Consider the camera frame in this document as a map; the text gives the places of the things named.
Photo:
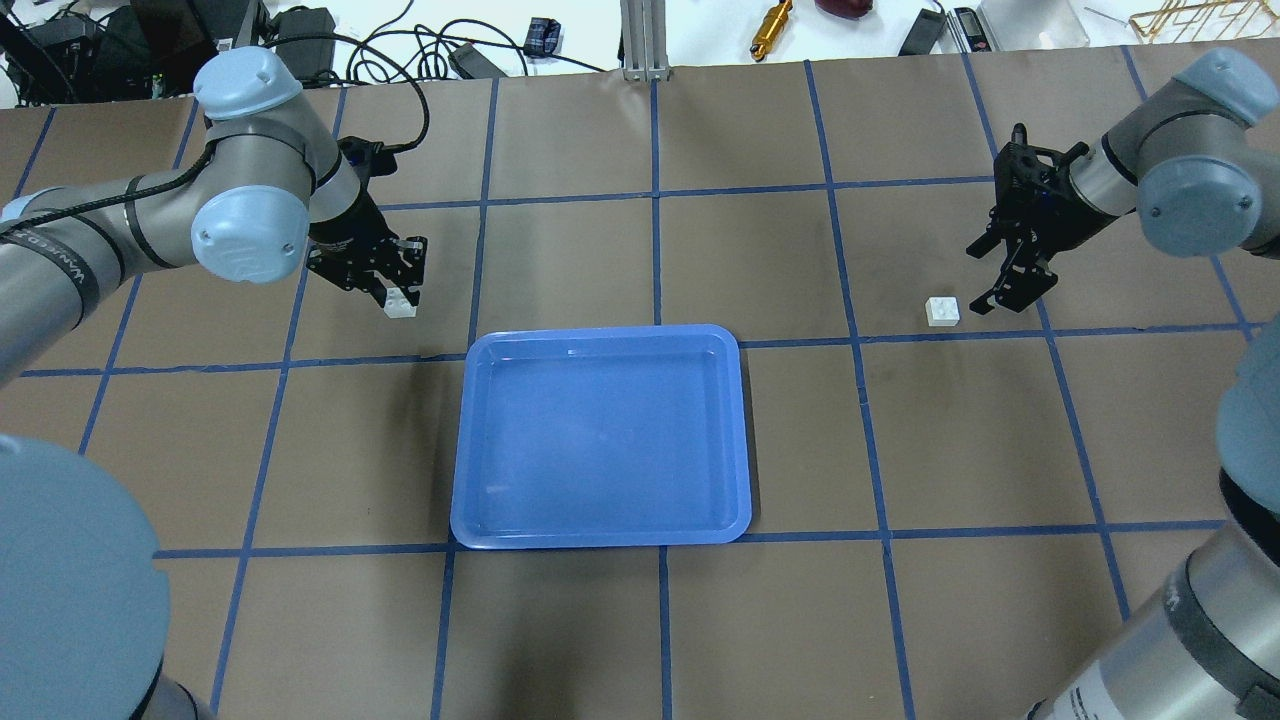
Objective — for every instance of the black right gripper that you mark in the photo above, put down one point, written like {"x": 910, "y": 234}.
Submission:
{"x": 1058, "y": 212}

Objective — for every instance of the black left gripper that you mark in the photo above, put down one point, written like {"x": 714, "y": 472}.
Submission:
{"x": 352, "y": 229}

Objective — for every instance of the white long toy block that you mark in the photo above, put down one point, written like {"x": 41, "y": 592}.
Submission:
{"x": 396, "y": 305}

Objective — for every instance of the white square toy block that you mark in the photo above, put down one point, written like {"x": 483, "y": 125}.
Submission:
{"x": 942, "y": 312}

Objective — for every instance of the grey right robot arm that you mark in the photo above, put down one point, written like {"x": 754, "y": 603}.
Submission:
{"x": 1180, "y": 162}

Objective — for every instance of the blue plastic tray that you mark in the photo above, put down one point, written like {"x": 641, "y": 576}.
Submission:
{"x": 602, "y": 437}

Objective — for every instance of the black laptop charger brick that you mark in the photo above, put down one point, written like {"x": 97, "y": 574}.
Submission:
{"x": 303, "y": 40}

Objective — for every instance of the black power adapter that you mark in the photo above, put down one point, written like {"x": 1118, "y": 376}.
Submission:
{"x": 924, "y": 33}

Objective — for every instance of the small blue patterned pouch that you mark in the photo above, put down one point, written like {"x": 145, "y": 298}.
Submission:
{"x": 543, "y": 37}

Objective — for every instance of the red mango fruit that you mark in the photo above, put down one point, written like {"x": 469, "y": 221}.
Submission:
{"x": 846, "y": 9}

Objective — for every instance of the gold metal cylinder tool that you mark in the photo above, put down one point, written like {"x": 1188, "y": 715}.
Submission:
{"x": 769, "y": 30}

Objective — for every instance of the gold wire rack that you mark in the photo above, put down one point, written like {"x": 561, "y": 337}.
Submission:
{"x": 1185, "y": 22}

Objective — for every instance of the aluminium frame post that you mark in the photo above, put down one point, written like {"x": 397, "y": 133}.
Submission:
{"x": 644, "y": 41}

